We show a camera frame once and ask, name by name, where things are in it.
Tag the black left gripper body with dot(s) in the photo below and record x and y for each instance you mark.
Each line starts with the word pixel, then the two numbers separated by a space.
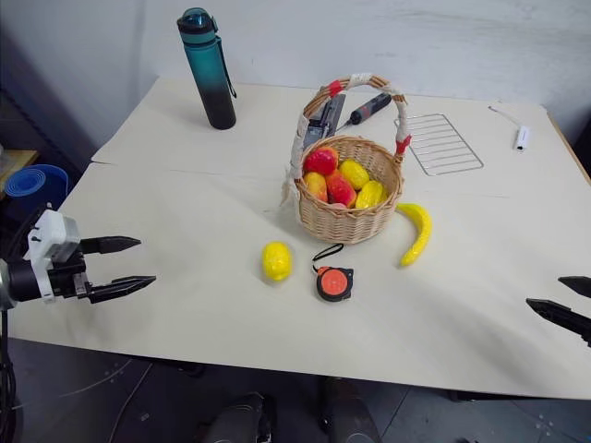
pixel 67 277

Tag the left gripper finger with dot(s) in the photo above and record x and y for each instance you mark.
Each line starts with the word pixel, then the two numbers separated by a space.
pixel 111 244
pixel 124 286

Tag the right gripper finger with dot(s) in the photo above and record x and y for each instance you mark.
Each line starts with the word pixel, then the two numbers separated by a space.
pixel 563 314
pixel 579 283

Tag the red apple in basket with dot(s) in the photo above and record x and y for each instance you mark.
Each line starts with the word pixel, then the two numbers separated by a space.
pixel 320 160

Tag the red orange toy fruit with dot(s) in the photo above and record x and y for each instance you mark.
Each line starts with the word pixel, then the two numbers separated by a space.
pixel 341 190

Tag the yellow toy lemon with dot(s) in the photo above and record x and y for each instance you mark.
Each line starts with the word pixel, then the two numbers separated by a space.
pixel 277 262
pixel 370 195
pixel 354 174

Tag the yellow toy banana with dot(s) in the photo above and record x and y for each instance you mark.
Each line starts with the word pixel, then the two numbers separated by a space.
pixel 420 233

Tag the dark rounded shape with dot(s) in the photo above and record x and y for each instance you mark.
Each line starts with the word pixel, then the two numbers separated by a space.
pixel 240 420
pixel 348 415

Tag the teal black water bottle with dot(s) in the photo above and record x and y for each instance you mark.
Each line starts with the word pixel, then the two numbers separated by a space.
pixel 210 78

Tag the orange black tape measure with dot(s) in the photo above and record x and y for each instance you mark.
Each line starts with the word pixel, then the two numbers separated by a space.
pixel 334 282

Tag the orange yellow toy mango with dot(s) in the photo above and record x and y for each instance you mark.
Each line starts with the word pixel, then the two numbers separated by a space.
pixel 315 185

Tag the black grey hand tool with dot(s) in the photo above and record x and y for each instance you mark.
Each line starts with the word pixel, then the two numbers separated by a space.
pixel 325 120

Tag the black red electric screwdriver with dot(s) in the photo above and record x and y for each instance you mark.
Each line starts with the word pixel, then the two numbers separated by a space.
pixel 367 110

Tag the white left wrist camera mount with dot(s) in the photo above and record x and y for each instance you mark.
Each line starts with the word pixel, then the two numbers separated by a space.
pixel 51 233

